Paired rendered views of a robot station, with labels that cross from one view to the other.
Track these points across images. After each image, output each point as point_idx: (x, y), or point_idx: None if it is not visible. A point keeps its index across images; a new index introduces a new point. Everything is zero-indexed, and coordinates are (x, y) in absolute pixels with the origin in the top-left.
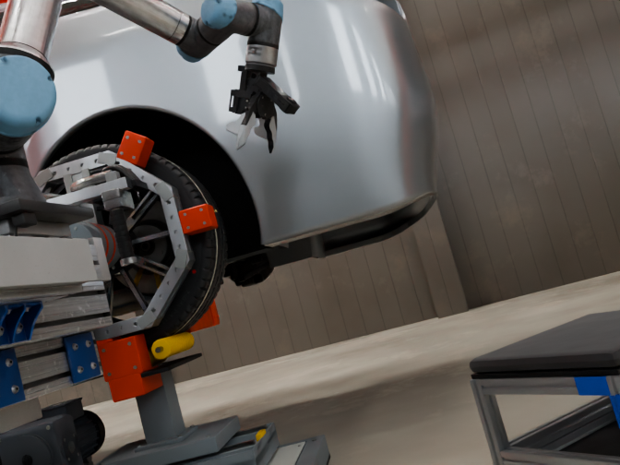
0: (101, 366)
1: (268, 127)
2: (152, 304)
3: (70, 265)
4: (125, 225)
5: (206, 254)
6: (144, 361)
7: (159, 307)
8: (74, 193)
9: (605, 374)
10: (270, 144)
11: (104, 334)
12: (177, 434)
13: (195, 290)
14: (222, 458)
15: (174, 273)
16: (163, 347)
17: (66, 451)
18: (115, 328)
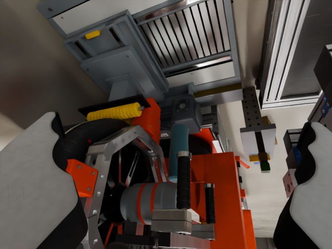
0: (328, 48)
1: (75, 188)
2: (134, 136)
3: None
4: (184, 187)
5: (73, 146)
6: (144, 113)
7: (132, 130)
8: (189, 246)
9: None
10: (58, 131)
11: (154, 143)
12: (125, 80)
13: (96, 128)
14: (135, 36)
15: (117, 143)
16: (137, 108)
17: (187, 104)
18: (150, 141)
